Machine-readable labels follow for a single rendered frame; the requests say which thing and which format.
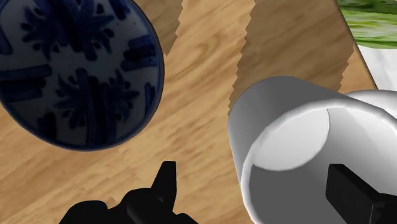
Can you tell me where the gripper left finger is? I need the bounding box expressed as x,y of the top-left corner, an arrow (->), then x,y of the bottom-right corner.
59,160 -> 199,224

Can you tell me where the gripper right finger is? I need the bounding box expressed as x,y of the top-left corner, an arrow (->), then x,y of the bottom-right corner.
325,164 -> 397,224

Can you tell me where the blue and white patterned bowl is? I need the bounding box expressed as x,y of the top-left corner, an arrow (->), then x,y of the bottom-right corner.
0,0 -> 165,152

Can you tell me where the white mug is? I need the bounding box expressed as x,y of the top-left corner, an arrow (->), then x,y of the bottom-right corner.
227,75 -> 397,224

